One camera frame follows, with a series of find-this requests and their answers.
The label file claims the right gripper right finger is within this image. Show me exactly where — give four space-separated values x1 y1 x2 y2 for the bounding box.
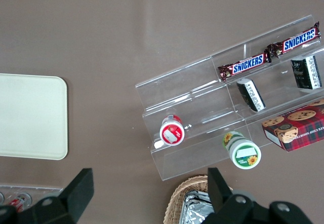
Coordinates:
202 167 316 224

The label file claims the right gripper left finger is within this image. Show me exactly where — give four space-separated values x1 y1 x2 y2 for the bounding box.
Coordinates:
0 167 95 224

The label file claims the aluminium foil tray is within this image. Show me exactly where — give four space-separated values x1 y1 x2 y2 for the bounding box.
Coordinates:
184 190 216 224

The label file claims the light oval wicker basket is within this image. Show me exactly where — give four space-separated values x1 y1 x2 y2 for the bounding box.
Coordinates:
164 174 233 224

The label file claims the cream plastic tray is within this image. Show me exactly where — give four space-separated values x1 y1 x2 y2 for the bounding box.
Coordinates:
0 73 68 161

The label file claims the clear acrylic bottle rack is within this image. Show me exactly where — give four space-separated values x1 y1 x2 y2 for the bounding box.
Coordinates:
0 183 64 209

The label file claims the green sunflower yogurt cup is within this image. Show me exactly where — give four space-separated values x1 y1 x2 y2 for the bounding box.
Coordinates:
222 131 262 170

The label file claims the red yogurt cup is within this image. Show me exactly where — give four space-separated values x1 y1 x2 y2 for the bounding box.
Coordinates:
159 115 187 146

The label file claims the red tartan cookie box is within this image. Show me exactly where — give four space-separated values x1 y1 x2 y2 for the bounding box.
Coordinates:
261 98 324 153

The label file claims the small black snack box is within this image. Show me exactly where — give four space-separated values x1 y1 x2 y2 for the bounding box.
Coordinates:
236 78 266 113
290 55 323 90

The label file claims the clear acrylic stepped riser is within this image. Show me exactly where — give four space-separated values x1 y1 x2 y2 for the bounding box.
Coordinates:
211 15 324 156
135 56 251 181

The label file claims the Snickers chocolate bar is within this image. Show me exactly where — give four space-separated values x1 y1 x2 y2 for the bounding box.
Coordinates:
266 21 321 59
218 52 273 83

